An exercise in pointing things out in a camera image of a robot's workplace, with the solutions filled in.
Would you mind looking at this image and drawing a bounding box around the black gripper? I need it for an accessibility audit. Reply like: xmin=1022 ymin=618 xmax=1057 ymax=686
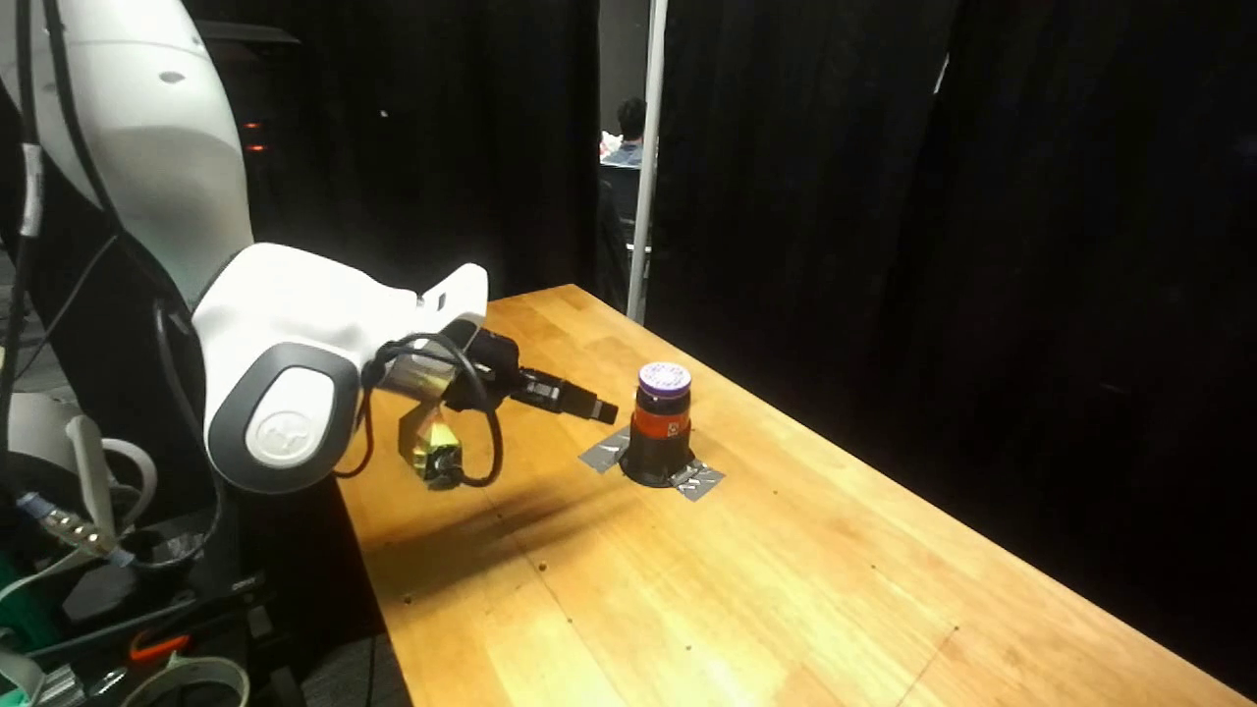
xmin=446 ymin=319 xmax=616 ymax=425

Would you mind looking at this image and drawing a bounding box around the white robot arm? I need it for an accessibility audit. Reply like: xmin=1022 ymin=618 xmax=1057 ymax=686
xmin=0 ymin=0 xmax=616 ymax=495

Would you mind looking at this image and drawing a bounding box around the grey tape strip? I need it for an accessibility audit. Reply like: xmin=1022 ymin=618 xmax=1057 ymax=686
xmin=583 ymin=428 xmax=723 ymax=504

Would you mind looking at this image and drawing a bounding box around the white vertical pole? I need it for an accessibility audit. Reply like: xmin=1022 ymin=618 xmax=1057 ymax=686
xmin=626 ymin=0 xmax=673 ymax=322

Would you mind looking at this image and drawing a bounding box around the black equipment cart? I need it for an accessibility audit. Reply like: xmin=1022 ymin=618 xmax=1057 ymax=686
xmin=0 ymin=499 xmax=308 ymax=707

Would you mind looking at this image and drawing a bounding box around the black curtain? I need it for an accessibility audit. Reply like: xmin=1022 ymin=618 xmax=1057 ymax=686
xmin=189 ymin=0 xmax=1257 ymax=686

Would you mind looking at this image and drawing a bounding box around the yellow-green wrist camera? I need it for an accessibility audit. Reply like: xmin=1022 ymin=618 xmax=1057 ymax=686
xmin=397 ymin=405 xmax=463 ymax=491

